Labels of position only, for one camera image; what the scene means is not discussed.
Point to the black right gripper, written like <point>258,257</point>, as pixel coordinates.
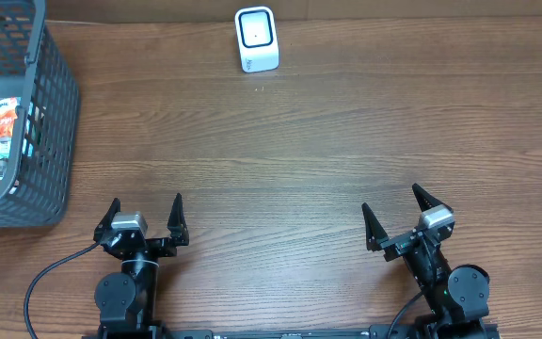
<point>409,241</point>

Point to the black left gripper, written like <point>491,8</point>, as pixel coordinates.
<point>144,245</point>

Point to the orange Kleenex tissue pack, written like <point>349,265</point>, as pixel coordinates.
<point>8,116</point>

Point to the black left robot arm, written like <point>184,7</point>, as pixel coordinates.
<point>126,299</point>

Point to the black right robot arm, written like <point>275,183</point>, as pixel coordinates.
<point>452,302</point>

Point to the white barcode scanner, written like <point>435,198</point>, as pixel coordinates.
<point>257,39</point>

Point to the grey plastic mesh basket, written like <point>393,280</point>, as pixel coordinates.
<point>34,191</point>

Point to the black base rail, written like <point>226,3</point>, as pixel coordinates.
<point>290,334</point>

